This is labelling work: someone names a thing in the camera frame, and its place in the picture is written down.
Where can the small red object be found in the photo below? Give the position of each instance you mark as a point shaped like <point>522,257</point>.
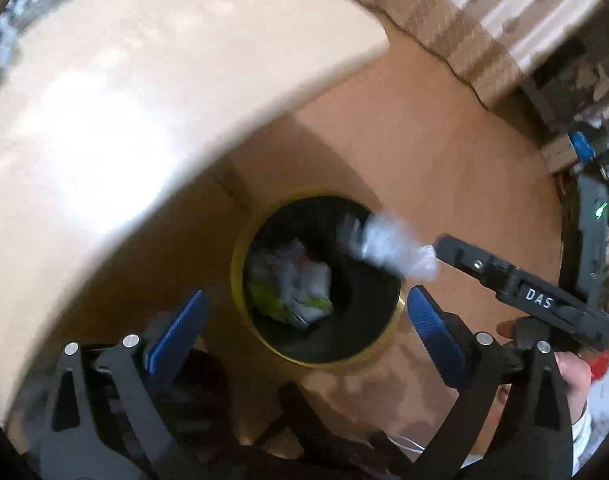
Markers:
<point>601,364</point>

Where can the person's right hand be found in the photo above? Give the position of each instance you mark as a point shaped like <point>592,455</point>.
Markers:
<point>576,385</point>

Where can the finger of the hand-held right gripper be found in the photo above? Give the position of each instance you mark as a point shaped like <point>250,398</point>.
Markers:
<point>469,260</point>

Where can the beige patterned curtain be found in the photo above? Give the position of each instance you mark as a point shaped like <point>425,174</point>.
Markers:
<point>459,20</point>

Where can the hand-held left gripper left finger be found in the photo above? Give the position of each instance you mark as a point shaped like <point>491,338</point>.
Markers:
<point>177,340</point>

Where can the black yellow-rimmed trash bin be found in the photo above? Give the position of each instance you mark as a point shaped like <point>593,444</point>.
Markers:
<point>344,330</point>

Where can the person's right forearm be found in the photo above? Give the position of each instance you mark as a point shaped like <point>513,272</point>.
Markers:
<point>581,440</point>

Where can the green snack packet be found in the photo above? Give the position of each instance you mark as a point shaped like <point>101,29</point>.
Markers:
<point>264,305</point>

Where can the cluttered shelf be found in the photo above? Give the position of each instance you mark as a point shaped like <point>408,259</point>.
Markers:
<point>594,100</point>

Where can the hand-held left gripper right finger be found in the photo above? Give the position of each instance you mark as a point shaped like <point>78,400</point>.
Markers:
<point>434,332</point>

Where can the blue box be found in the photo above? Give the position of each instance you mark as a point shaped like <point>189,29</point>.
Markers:
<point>581,147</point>

